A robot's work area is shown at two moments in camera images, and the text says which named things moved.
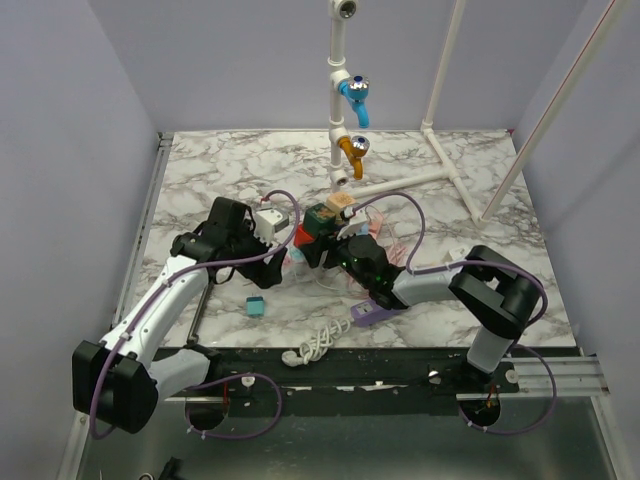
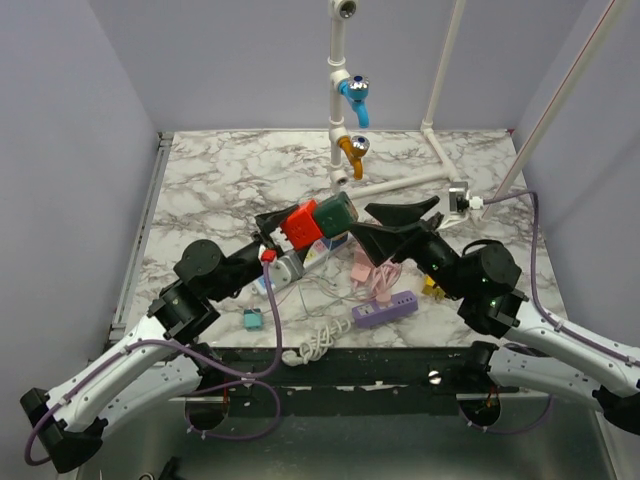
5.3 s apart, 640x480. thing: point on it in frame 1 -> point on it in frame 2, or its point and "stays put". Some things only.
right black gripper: x=328 y=242 -> x=382 y=243
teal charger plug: x=255 y=306 -> x=253 y=319
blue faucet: x=356 y=89 stays put
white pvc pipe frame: x=340 y=12 stays put
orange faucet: x=355 y=148 stays put
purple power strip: x=366 y=313 stays put
